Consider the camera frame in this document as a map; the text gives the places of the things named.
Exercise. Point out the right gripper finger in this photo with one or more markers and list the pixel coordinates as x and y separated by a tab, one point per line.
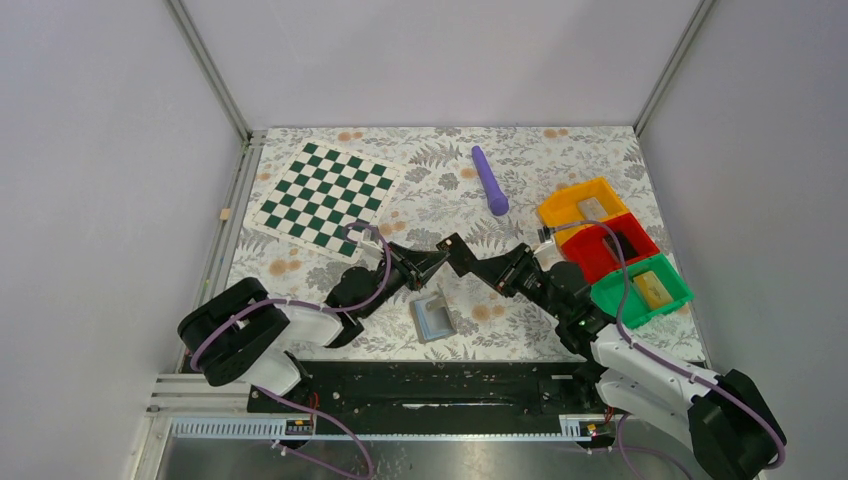
489	274
477	255

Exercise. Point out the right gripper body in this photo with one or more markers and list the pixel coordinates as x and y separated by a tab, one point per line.
525	278

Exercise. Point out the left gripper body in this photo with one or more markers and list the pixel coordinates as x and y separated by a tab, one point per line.
401	273

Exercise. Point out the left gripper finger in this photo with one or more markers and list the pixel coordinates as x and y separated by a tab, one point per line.
426	264
412	259

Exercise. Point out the black VIP card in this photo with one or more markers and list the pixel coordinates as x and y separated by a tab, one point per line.
454	244

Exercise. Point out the grey card holder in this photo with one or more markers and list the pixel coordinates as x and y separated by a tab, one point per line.
432	317

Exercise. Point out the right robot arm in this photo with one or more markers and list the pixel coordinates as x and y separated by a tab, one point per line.
722	419

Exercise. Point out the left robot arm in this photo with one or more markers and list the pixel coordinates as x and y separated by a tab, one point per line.
231	337

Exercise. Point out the purple cylinder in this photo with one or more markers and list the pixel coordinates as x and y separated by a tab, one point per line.
497	201

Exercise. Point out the red bin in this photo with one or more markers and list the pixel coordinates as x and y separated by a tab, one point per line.
587	250

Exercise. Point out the green bin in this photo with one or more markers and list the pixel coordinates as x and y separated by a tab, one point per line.
608	292

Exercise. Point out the silver item in yellow bin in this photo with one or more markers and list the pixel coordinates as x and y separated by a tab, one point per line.
592	209

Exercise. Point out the floral table mat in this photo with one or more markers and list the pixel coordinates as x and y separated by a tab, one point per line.
442	194

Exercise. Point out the yellow bin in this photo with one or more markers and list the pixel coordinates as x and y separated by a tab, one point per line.
561	207

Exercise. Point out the black item in red bin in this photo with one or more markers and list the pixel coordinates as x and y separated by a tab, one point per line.
619	246

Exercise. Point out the green white chessboard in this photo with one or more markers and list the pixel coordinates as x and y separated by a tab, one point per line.
319	191

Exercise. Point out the yellow item in green bin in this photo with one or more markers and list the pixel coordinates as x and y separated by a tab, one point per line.
651	290

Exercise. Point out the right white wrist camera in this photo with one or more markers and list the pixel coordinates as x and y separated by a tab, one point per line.
547	252

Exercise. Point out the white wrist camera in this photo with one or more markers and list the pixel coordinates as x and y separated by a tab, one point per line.
547	252
373	248

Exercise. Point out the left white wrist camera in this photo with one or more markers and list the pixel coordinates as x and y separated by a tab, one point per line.
373	248

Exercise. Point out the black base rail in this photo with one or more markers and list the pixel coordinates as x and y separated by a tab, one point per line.
451	398

